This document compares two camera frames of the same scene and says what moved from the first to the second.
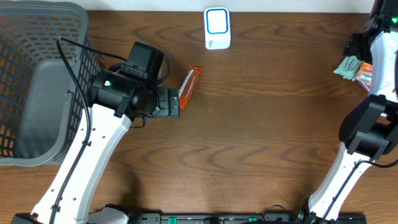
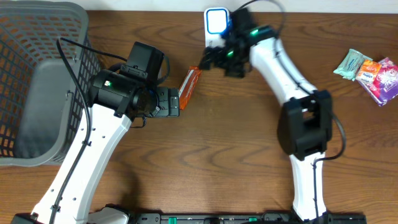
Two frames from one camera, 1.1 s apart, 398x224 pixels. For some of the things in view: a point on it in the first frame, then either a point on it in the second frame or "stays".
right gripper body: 360,48 -> 234,64
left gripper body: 173,101 stays
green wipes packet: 348,67 stays
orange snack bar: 188,84 stays
